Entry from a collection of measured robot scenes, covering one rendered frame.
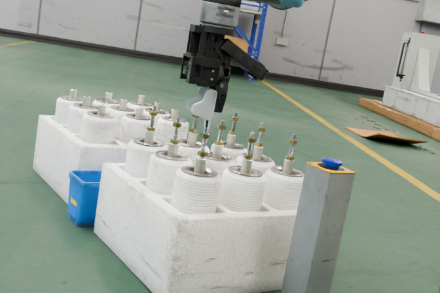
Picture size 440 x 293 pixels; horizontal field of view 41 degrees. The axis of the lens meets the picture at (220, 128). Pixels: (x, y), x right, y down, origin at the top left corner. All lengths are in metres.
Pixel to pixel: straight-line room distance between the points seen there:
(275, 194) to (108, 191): 0.40
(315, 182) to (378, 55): 6.83
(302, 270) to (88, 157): 0.69
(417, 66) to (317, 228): 4.62
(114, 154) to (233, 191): 0.50
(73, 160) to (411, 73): 4.47
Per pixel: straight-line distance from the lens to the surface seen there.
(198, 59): 1.12
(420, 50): 5.75
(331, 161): 1.16
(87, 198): 1.50
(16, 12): 7.68
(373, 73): 7.96
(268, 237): 1.27
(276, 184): 1.31
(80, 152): 1.60
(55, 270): 1.29
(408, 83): 5.75
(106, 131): 1.64
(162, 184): 1.27
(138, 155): 1.37
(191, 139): 1.45
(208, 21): 1.13
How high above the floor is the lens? 0.55
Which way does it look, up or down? 10 degrees down
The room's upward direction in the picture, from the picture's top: 10 degrees clockwise
